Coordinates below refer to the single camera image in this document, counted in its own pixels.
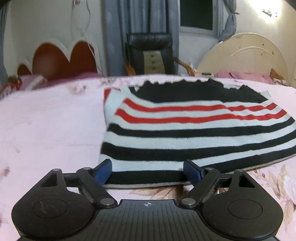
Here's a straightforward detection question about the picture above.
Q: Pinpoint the pink striped pillow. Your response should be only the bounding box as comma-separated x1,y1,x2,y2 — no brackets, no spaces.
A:
0,74,48,99

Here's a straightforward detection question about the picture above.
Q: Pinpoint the cream arched headboard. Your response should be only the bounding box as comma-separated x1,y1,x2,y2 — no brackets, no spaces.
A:
196,32,288,87

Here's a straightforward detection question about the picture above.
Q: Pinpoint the striped knit sweater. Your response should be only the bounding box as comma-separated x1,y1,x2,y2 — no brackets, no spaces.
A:
98,78,296,189

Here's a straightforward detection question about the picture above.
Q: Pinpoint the grey side curtain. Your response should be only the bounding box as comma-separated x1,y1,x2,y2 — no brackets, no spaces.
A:
0,7,9,80

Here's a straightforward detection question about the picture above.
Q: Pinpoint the black leather armchair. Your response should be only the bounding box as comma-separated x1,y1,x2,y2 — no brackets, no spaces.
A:
124,33,197,76

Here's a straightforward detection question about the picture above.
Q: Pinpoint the pink floral bed sheet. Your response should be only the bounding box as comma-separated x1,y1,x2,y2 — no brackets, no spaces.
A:
0,74,296,241

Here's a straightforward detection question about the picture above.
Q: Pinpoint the orange patterned pillow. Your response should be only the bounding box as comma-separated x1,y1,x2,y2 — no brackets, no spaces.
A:
269,68,285,85

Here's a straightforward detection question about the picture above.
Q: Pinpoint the dark window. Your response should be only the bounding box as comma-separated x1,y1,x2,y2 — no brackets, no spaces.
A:
179,0,224,37

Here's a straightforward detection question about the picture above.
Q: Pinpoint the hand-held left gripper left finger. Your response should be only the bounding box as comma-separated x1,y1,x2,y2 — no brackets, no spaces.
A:
40,159,118,208

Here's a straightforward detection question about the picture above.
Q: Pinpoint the cream scalloped headboard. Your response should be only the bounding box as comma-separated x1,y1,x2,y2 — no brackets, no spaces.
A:
16,39,102,82

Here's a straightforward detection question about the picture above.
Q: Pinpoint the wide grey curtain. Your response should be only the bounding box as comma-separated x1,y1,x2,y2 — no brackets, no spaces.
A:
101,0,180,77

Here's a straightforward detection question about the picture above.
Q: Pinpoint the white wall cable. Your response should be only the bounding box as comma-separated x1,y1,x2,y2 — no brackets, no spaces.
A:
70,0,97,61

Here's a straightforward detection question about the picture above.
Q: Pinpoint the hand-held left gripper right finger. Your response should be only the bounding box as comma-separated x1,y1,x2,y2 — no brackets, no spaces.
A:
179,159,256,208

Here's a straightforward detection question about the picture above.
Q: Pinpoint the tied grey curtain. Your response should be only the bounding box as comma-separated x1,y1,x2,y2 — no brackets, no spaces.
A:
217,0,239,43

